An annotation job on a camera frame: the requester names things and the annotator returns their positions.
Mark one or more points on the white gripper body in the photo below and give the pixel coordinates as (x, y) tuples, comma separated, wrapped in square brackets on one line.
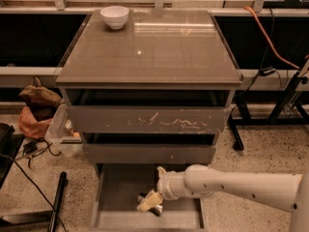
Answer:
[(166, 187)]

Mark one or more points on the silver redbull can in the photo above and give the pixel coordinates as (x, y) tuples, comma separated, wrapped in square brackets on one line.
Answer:
[(157, 210)]

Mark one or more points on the grey open bottom drawer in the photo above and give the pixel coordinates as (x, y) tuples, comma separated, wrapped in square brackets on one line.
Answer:
[(121, 187)]

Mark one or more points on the grey middle drawer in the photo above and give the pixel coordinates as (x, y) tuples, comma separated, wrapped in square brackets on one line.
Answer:
[(143, 148)]

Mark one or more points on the grey drawer cabinet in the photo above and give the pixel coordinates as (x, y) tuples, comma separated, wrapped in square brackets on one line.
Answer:
[(173, 56)]

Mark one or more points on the grey top drawer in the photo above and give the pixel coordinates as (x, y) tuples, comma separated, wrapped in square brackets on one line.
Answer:
[(97, 111)]

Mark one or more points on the black metal bar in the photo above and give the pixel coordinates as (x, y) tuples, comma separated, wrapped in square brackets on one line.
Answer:
[(57, 203)]

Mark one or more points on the clear plastic container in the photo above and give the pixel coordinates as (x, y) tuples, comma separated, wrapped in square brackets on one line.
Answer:
[(60, 133)]

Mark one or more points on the black power adapter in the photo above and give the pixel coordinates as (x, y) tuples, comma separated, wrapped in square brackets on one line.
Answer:
[(29, 147)]

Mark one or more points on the brown cloth bag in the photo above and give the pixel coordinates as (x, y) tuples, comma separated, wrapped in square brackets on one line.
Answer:
[(42, 101)]

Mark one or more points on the orange cloth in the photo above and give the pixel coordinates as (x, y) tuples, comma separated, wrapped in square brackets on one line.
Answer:
[(30, 126)]

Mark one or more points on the black equipment at left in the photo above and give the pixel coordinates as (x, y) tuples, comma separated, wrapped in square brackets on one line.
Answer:
[(9, 147)]

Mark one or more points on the white ceramic bowl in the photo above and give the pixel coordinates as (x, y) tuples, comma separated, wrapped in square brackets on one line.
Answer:
[(115, 17)]

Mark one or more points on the black table leg frame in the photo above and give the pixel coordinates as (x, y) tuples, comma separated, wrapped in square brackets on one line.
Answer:
[(288, 109)]

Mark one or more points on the black adapter on rail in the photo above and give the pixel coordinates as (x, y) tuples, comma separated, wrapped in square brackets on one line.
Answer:
[(267, 71)]

